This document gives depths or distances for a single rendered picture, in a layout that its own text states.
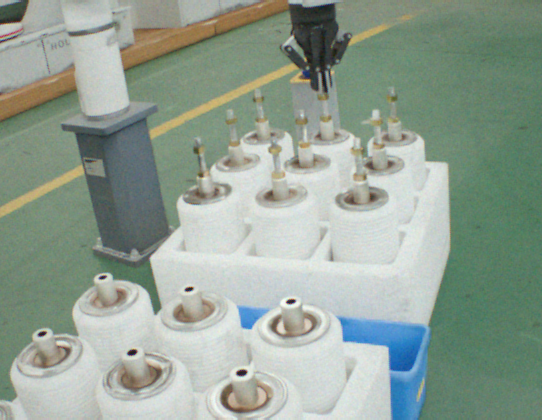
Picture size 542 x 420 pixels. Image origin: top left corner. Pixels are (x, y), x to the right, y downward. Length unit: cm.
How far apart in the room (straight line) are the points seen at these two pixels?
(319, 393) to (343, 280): 26
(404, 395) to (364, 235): 22
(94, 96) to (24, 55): 167
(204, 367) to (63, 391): 15
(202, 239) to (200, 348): 32
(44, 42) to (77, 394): 244
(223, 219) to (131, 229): 43
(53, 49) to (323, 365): 254
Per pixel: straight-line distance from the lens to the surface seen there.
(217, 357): 77
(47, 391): 75
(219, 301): 79
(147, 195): 144
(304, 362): 70
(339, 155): 119
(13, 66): 300
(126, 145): 138
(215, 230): 104
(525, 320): 116
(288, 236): 99
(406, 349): 97
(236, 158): 115
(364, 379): 77
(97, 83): 137
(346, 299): 98
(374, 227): 95
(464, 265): 131
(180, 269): 106
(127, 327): 82
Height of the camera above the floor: 67
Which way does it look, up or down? 25 degrees down
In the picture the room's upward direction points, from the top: 8 degrees counter-clockwise
